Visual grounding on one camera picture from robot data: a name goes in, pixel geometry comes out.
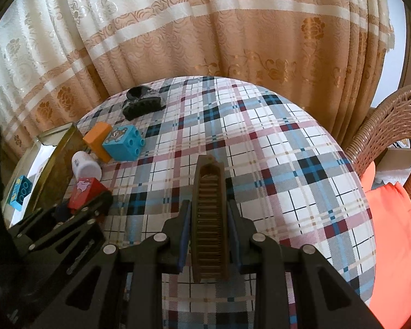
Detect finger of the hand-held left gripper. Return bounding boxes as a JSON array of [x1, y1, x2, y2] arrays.
[[27, 189, 113, 251], [7, 207, 72, 240]]

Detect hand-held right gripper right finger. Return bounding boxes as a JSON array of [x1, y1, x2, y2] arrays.
[[226, 199, 364, 329]]

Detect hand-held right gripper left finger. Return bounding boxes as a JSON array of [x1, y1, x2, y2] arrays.
[[34, 200, 192, 329]]

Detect red toy block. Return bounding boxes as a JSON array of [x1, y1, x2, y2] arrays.
[[67, 177, 112, 215]]

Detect brown comb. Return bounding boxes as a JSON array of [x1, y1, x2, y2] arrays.
[[191, 155, 232, 283]]

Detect blue yellow print toy block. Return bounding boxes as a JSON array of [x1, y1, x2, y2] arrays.
[[7, 175, 33, 211]]

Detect small white bottle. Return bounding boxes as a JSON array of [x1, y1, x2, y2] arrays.
[[71, 151, 102, 181]]

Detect gold tin box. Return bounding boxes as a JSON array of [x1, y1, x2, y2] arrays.
[[2, 123, 90, 228]]

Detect blue bear print toy block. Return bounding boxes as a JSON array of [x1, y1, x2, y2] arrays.
[[103, 125, 147, 162]]

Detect orange toy block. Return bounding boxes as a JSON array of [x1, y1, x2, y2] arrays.
[[83, 122, 113, 163]]

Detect plaid tablecloth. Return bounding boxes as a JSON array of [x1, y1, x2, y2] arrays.
[[73, 75, 377, 329]]

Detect black hair clip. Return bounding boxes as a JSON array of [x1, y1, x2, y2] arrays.
[[121, 84, 167, 121]]

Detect orange cloth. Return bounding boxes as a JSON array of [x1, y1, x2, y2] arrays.
[[358, 161, 411, 329]]

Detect brown wicker chair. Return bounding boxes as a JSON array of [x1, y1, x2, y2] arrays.
[[344, 84, 411, 234]]

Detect cardboard box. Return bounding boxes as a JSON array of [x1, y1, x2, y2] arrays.
[[377, 147, 411, 172]]

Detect cream and orange curtain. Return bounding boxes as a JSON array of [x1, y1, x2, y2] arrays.
[[0, 0, 396, 158]]

